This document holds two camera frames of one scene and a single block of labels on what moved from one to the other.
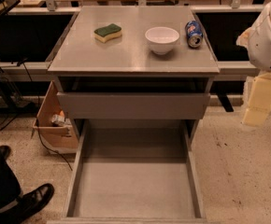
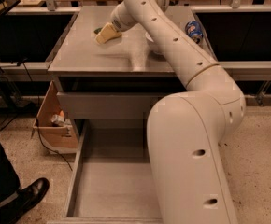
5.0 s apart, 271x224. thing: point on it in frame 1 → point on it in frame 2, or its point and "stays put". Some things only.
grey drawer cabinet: (138, 77) stays put
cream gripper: (265, 49) → (118, 21)
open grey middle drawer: (135, 172) stays put
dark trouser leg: (3, 186) stays put
